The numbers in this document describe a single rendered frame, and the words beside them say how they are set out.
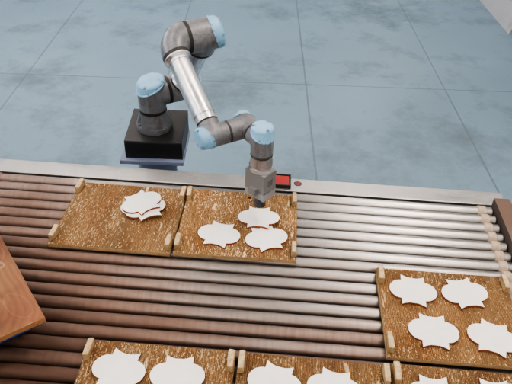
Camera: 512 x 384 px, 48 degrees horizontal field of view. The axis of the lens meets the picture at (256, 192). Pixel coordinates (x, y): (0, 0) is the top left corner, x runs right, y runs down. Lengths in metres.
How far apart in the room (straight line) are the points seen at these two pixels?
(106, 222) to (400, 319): 1.03
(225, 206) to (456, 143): 2.72
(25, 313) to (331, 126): 3.21
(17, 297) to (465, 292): 1.32
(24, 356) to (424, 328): 1.13
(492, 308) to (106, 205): 1.34
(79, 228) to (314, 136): 2.58
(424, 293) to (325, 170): 2.22
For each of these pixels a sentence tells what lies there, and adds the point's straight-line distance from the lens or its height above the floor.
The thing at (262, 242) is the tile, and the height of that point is 0.94.
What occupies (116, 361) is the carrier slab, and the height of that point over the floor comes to 0.95.
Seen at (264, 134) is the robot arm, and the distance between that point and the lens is 1.81.
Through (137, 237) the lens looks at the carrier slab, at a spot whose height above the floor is 0.94.
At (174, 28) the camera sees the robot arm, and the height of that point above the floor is 1.51.
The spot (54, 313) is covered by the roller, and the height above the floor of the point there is 0.92.
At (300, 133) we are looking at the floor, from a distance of 4.35.
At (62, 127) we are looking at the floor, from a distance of 4.54.
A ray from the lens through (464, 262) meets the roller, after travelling 2.07.
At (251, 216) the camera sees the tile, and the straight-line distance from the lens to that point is 2.05.
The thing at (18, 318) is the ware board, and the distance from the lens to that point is 1.69.
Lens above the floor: 2.26
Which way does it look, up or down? 37 degrees down
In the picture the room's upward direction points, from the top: 2 degrees clockwise
